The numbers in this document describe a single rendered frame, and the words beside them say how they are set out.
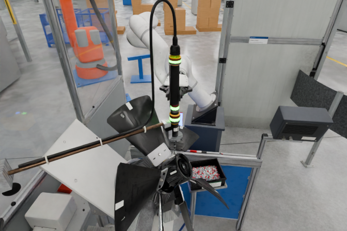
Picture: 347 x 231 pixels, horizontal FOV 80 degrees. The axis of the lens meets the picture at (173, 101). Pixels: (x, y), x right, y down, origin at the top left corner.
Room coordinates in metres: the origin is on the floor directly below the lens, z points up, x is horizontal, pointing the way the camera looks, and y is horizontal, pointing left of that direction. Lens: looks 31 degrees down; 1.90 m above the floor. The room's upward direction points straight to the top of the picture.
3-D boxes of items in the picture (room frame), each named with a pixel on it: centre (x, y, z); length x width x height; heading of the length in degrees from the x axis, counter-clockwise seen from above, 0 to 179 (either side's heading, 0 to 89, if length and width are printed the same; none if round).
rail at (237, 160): (1.05, -0.14, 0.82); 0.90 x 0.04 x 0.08; 84
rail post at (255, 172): (1.00, -0.57, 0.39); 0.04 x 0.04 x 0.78; 84
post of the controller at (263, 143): (1.00, -0.57, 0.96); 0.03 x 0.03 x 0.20; 84
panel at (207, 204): (1.05, -0.14, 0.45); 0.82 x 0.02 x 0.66; 84
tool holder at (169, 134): (0.70, 0.00, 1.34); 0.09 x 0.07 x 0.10; 119
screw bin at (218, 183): (0.88, -0.19, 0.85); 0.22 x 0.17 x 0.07; 100
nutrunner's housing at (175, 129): (0.71, -0.01, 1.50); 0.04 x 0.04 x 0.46
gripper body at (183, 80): (0.81, -0.02, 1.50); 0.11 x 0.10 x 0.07; 174
